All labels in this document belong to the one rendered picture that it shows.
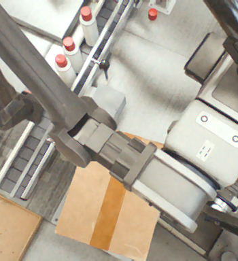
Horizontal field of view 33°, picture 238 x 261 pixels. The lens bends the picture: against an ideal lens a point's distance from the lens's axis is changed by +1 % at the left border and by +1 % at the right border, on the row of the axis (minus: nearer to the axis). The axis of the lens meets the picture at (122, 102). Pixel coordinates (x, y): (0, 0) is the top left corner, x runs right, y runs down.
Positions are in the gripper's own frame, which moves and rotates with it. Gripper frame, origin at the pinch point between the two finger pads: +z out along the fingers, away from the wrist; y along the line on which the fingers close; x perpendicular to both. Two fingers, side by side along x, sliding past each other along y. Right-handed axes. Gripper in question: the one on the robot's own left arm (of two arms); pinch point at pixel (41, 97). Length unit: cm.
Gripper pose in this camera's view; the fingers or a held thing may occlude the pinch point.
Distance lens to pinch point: 122.3
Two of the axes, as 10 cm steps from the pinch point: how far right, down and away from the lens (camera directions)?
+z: 3.2, -3.1, 9.0
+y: -8.9, -4.1, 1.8
